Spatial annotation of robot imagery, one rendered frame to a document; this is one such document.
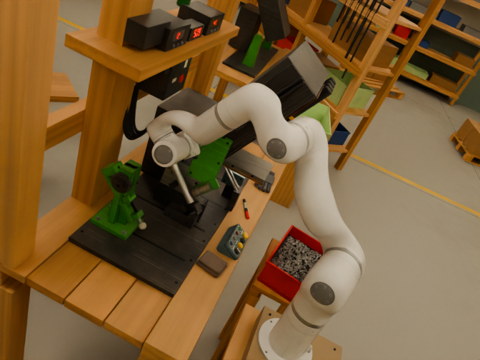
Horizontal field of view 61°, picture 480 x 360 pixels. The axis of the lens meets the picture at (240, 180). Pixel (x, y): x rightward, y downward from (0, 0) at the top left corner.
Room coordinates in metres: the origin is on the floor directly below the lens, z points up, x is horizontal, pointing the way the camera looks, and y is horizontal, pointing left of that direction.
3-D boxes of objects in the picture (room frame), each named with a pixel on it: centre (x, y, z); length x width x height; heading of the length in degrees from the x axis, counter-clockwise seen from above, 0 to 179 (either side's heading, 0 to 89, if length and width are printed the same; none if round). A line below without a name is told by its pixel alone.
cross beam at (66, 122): (1.51, 0.57, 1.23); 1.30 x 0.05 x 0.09; 174
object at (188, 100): (1.60, 0.33, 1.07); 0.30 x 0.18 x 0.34; 174
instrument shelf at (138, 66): (1.50, 0.46, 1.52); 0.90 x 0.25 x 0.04; 174
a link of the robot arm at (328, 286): (0.85, -0.34, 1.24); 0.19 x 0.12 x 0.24; 159
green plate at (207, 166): (1.39, 0.14, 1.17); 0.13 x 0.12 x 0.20; 174
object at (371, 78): (8.21, -1.55, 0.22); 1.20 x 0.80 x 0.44; 128
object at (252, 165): (1.54, 0.09, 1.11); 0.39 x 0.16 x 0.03; 84
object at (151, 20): (1.21, 0.45, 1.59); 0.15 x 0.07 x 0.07; 174
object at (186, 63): (1.38, 0.42, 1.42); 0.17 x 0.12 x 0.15; 174
